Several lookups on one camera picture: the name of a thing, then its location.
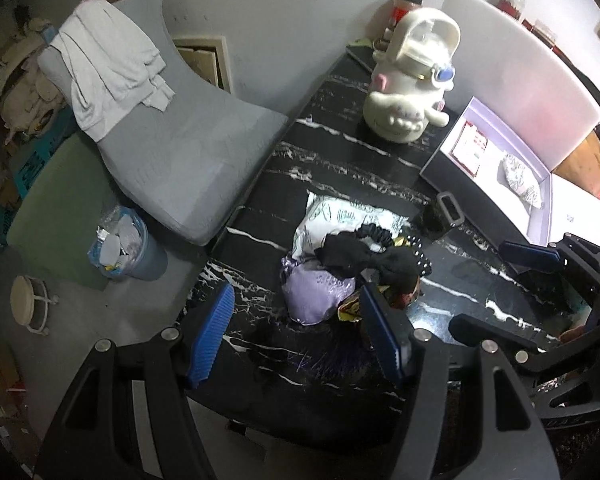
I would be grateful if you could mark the grey contoured pillow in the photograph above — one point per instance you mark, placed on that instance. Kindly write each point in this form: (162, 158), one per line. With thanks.
(190, 165)

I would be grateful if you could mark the purple satin sachet with tassel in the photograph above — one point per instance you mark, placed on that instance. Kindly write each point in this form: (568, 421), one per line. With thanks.
(312, 294)

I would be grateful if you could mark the small white stool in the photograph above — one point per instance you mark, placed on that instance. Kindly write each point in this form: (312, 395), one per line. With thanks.
(30, 300)

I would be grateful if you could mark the white open gift box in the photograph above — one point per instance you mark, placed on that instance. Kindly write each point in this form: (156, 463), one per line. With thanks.
(488, 203)

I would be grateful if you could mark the green cushion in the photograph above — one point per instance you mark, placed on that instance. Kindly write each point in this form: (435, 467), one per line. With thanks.
(56, 223)

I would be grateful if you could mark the red lidded jar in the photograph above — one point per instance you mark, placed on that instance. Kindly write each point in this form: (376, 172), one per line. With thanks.
(399, 9)

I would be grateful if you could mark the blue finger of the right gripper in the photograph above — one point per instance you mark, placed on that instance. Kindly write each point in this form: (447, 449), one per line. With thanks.
(532, 257)

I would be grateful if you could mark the red white snack packet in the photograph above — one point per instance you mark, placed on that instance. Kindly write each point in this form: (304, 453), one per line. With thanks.
(469, 148)

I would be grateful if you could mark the blue waste bin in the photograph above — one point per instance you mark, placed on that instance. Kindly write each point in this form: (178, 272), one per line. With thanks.
(124, 248)

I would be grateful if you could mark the black scrunchie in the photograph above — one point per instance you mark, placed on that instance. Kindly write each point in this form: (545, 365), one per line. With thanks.
(375, 234)

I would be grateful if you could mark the white foam sheet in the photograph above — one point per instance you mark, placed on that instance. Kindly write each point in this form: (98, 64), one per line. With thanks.
(520, 79)

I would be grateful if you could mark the black bow hair clip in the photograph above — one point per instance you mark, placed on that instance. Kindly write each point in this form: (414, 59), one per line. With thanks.
(347, 257)

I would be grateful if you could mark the gold brown snack bag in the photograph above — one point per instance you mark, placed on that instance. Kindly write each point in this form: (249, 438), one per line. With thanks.
(350, 309)

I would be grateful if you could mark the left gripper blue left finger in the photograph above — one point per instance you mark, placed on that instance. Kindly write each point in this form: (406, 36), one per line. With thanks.
(206, 328)

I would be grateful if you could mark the white green printed bread bag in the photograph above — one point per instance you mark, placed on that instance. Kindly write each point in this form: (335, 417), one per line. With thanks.
(521, 180)

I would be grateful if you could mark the black rectangular case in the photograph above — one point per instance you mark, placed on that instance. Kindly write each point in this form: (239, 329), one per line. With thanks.
(442, 214)

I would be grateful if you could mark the white folded garment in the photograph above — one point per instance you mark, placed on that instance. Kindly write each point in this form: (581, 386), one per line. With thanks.
(113, 66)

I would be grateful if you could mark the wall vent frame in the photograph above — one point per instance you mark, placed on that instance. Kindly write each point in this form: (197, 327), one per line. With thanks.
(208, 57)

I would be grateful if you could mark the black smartphone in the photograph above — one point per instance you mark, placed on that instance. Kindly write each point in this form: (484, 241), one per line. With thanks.
(363, 54)

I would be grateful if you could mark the brown paper bag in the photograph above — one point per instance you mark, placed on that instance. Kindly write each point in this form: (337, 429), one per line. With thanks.
(582, 166)

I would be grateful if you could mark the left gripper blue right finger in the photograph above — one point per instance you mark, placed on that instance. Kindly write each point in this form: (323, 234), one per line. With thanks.
(389, 331)

